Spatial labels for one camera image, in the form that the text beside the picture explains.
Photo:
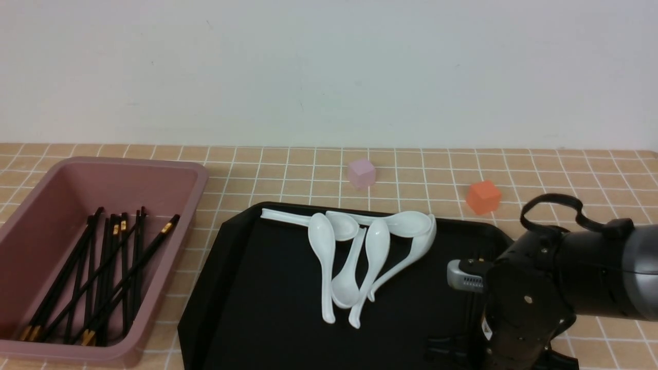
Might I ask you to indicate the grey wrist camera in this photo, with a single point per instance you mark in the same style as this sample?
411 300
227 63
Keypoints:
468 275

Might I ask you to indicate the white spoon far left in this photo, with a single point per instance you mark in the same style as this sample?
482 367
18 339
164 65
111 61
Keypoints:
322 241

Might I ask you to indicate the black plastic tray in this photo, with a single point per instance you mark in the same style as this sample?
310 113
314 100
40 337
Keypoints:
257 301

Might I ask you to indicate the white spoon bowl down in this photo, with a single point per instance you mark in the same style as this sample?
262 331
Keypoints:
345 290

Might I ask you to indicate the pink translucent cube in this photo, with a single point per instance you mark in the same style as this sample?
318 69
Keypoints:
361 173

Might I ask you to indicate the white spoon centre right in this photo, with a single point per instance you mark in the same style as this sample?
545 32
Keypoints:
377 245

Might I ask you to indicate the white spoon far right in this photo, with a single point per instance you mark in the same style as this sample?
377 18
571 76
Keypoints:
420 245

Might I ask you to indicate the black chopstick gold band bin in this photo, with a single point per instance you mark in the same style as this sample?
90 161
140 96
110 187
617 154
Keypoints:
122 289

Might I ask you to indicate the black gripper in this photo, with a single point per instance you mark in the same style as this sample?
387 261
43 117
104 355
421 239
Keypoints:
522 313

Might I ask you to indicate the white spoon long handle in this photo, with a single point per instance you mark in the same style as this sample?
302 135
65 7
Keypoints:
344 226

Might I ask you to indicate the white spoon top right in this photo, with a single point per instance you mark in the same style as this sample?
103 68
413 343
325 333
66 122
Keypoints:
402 224

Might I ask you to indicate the black chopstick leftmost bin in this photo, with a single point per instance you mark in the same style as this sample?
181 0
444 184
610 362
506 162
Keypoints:
43 312

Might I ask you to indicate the pink plastic bin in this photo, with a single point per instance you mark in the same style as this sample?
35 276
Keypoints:
39 236

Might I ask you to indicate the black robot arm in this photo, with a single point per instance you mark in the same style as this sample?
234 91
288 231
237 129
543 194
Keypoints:
605 274

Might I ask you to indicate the orange cube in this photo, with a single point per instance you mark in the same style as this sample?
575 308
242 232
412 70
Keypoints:
483 197

